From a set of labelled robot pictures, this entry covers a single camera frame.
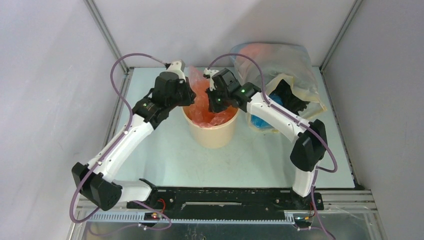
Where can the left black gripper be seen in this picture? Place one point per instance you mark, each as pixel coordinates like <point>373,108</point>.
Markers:
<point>190,95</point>

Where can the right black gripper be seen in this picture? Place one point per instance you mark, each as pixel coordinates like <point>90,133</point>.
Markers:
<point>214,104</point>

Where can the red plastic trash bag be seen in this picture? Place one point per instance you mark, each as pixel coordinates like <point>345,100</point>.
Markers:
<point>198,112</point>

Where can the large translucent storage bag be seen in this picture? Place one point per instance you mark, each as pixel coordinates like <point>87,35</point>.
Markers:
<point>268,64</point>

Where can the beige plastic trash bin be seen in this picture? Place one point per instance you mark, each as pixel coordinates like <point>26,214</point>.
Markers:
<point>213,137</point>

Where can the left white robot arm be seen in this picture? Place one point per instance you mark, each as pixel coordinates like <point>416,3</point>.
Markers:
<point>97,178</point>

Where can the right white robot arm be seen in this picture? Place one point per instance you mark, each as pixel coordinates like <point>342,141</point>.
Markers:
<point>309,138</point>

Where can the blue plastic trash bag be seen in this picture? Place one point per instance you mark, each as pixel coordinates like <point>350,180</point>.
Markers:
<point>258,122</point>

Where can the black plastic trash bag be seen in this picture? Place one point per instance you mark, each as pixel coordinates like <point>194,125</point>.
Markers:
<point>284,96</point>

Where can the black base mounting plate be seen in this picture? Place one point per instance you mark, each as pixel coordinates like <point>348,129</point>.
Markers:
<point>230,204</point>

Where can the left circuit board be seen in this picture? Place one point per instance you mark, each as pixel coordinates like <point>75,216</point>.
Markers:
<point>152,216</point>

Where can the circuit board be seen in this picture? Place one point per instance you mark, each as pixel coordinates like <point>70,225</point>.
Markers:
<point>152,216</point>
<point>302,222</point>

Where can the right circuit board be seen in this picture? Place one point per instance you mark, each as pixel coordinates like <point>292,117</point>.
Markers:
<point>302,222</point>

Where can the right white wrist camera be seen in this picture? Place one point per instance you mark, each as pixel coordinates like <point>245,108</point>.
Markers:
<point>208,74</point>

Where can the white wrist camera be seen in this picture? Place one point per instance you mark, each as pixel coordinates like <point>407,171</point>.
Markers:
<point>208,74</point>
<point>177,67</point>

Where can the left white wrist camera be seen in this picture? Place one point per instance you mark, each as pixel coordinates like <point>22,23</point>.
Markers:
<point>177,67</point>

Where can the aluminium frame rail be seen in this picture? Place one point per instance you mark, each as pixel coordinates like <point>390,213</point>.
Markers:
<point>345,201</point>

